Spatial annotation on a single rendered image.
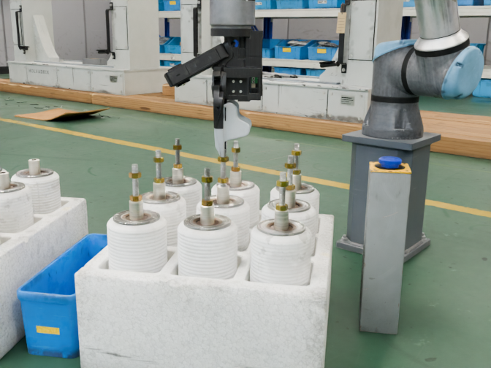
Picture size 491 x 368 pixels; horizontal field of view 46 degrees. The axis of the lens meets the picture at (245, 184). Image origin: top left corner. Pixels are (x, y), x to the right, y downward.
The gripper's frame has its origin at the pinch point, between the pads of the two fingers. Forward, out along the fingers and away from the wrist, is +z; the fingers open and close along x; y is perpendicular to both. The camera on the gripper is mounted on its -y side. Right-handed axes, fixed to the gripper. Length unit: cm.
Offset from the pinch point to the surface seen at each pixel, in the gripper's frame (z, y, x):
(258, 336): 24.8, 8.0, -20.5
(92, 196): 35, -52, 86
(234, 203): 9.7, 2.8, -1.6
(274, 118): 29, 7, 233
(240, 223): 12.9, 4.1, -3.3
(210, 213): 8.1, -0.2, -12.7
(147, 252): 14.3, -9.8, -14.4
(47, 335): 31.0, -28.2, -12.1
